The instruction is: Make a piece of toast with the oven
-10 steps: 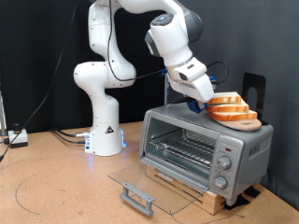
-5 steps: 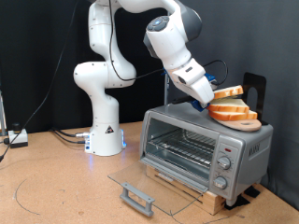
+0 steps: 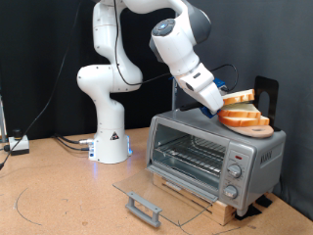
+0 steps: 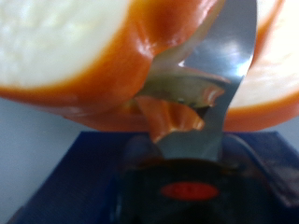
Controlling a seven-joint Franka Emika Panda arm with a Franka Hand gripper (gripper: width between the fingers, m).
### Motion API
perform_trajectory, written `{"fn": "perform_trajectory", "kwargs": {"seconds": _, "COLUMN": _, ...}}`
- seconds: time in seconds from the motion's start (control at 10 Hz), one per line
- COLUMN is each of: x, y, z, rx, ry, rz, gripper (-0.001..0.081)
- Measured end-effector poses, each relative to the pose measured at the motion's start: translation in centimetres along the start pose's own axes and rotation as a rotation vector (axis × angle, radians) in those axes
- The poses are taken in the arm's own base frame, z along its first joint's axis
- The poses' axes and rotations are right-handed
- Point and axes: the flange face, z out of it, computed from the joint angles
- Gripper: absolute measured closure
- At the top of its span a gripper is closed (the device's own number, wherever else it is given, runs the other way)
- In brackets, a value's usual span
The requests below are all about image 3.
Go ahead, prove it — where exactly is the black foam pad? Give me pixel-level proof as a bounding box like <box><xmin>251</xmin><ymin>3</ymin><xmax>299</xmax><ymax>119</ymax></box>
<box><xmin>255</xmin><ymin>195</ymin><xmax>274</xmax><ymax>209</ymax></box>
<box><xmin>234</xmin><ymin>204</ymin><xmax>263</xmax><ymax>221</ymax></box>

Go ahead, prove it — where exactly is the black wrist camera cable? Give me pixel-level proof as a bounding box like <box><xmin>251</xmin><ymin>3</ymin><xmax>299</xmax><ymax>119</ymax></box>
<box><xmin>112</xmin><ymin>0</ymin><xmax>240</xmax><ymax>93</ymax></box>

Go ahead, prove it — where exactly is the black backdrop curtain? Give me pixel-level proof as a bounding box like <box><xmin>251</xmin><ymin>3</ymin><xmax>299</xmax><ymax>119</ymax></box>
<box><xmin>0</xmin><ymin>0</ymin><xmax>179</xmax><ymax>141</ymax></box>

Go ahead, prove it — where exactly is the metal spatula with black handle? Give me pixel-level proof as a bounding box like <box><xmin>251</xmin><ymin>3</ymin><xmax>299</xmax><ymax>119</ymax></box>
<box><xmin>179</xmin><ymin>101</ymin><xmax>204</xmax><ymax>112</ymax></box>

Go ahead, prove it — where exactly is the white power box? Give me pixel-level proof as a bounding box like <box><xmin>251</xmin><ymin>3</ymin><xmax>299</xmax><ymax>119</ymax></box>
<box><xmin>8</xmin><ymin>128</ymin><xmax>30</xmax><ymax>156</ymax></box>

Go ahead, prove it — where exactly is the silver oven knob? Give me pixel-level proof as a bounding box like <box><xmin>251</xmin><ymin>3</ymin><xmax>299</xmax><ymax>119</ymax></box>
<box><xmin>222</xmin><ymin>184</ymin><xmax>239</xmax><ymax>200</ymax></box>
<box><xmin>226</xmin><ymin>164</ymin><xmax>243</xmax><ymax>179</ymax></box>

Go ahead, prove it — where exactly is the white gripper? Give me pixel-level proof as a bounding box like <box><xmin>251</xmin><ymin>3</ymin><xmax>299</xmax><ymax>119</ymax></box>
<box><xmin>174</xmin><ymin>63</ymin><xmax>225</xmax><ymax>116</ymax></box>

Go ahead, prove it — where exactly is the wooden slatted riser block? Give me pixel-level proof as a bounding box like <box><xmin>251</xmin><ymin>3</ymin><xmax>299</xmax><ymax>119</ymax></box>
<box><xmin>152</xmin><ymin>172</ymin><xmax>237</xmax><ymax>226</ymax></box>

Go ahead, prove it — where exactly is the silver toaster oven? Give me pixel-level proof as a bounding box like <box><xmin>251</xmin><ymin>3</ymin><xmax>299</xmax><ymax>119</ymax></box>
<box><xmin>145</xmin><ymin>109</ymin><xmax>288</xmax><ymax>217</ymax></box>

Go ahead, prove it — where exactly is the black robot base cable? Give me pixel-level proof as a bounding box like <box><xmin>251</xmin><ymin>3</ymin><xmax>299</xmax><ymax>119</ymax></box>
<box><xmin>53</xmin><ymin>132</ymin><xmax>95</xmax><ymax>146</ymax></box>
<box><xmin>54</xmin><ymin>136</ymin><xmax>92</xmax><ymax>152</ymax></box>

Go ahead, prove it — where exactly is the small wooden serving board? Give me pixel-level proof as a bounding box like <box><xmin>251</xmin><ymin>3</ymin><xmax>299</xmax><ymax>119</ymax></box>
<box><xmin>224</xmin><ymin>123</ymin><xmax>275</xmax><ymax>139</ymax></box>

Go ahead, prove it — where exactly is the black metal bookend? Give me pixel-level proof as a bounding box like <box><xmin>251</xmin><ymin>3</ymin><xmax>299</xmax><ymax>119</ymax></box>
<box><xmin>252</xmin><ymin>75</ymin><xmax>282</xmax><ymax>132</ymax></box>

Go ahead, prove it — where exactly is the wire oven rack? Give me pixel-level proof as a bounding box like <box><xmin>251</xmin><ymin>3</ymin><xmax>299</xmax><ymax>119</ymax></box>
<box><xmin>156</xmin><ymin>134</ymin><xmax>228</xmax><ymax>177</ymax></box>

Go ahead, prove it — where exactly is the metal frame leg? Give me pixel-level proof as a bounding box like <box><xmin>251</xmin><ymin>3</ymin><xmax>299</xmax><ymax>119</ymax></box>
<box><xmin>0</xmin><ymin>94</ymin><xmax>8</xmax><ymax>144</ymax></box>

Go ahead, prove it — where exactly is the long hanging black cable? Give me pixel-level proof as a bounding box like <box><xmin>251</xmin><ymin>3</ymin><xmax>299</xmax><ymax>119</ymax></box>
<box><xmin>0</xmin><ymin>0</ymin><xmax>82</xmax><ymax>170</ymax></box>

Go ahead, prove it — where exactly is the grey backdrop curtain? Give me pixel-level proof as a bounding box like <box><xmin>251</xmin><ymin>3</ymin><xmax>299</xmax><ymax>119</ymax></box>
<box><xmin>177</xmin><ymin>0</ymin><xmax>313</xmax><ymax>221</ymax></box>

